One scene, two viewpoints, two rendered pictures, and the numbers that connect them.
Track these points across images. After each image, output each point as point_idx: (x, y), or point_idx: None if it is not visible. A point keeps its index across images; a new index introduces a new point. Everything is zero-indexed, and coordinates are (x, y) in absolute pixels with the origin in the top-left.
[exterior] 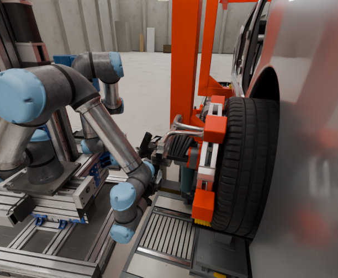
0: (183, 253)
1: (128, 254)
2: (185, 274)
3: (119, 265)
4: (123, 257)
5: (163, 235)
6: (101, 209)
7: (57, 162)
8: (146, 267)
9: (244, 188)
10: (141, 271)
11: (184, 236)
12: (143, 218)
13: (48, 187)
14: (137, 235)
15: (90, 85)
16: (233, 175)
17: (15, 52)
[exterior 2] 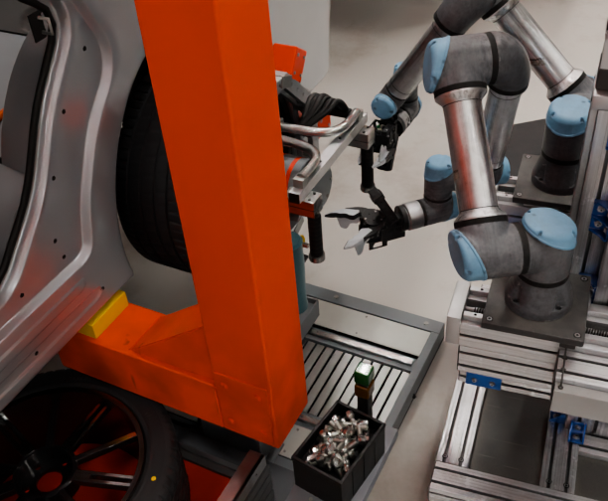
0: (319, 351)
1: (432, 379)
2: (325, 319)
3: (450, 365)
4: (442, 376)
5: (354, 385)
6: (510, 399)
7: (538, 163)
8: (393, 333)
9: None
10: (403, 330)
11: (308, 377)
12: (403, 450)
13: (535, 160)
14: (413, 383)
15: (442, 1)
16: None
17: None
